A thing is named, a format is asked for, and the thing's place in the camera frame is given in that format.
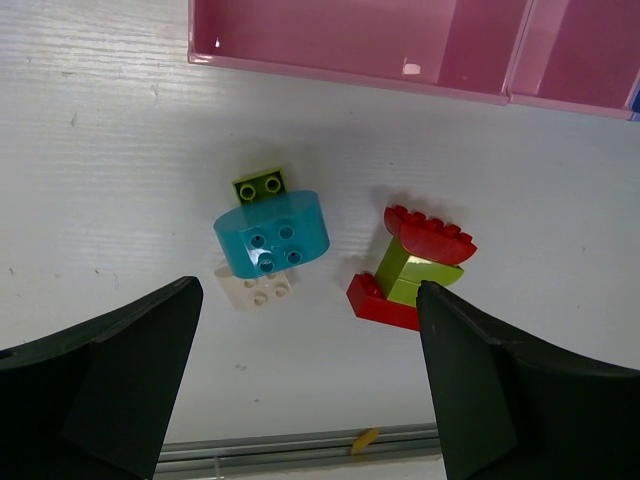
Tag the white lego brick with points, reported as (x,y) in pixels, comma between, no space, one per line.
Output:
(255,293)

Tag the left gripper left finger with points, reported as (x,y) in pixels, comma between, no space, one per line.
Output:
(94,401)

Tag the red green lego assembly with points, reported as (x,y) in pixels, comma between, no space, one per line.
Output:
(422,247)

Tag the aluminium rail front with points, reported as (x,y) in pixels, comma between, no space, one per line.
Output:
(219,458)

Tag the small pink bin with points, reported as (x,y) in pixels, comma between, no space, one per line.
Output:
(579,56)

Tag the teal rounded lego block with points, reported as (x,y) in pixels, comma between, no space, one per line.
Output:
(273,235)

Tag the lime green lego brick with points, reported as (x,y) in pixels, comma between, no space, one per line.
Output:
(259,186)

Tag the yellow tape scrap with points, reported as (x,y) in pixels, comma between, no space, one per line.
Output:
(363,441)

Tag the dark blue bin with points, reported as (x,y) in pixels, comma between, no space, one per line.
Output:
(634,104)

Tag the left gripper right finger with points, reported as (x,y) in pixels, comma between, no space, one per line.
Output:
(510,405)

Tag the large pink bin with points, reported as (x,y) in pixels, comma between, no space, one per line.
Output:
(455,49)

